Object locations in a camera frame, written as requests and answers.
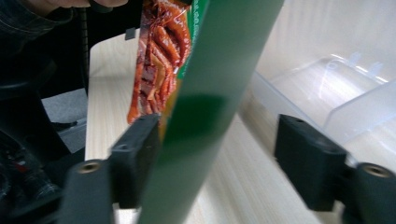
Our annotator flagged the black cable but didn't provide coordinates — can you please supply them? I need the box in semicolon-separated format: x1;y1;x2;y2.
79;7;91;94

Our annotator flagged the translucent plastic storage box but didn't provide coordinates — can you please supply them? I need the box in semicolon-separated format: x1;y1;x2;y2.
237;0;396;175

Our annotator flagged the green snack packet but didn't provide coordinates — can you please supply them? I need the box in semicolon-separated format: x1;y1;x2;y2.
126;0;285;224

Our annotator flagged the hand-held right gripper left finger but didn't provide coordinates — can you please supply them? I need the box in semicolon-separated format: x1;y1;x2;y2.
107;113;163;209

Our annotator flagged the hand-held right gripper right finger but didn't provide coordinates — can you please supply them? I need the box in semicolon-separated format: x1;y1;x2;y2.
274;114;348;213

